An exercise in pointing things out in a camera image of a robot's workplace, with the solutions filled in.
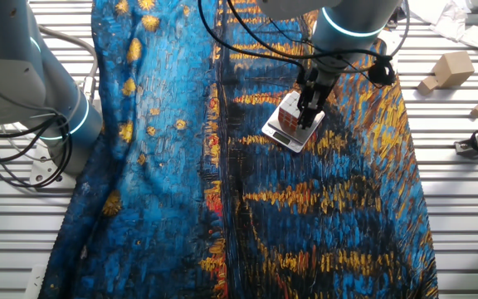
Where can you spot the rubik's cube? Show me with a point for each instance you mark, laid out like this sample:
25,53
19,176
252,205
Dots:
289,112

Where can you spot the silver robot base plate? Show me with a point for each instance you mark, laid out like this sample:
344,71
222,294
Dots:
42,174

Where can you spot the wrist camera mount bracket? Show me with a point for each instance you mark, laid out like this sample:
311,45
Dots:
390,41

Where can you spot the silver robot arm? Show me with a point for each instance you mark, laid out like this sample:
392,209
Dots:
15,62

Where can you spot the white plastic piece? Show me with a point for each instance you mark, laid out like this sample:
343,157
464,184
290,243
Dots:
35,282

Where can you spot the blue starry painting cloth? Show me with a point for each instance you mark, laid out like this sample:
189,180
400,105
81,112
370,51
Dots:
160,187

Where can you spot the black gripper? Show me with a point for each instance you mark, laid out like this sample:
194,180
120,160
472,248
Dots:
318,83

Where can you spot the small wooden block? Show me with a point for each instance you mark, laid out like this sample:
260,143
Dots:
427,85

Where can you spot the large wooden block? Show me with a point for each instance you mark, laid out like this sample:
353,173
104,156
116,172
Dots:
452,68

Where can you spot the silver digital scale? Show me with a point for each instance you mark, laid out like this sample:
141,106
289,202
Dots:
286,139

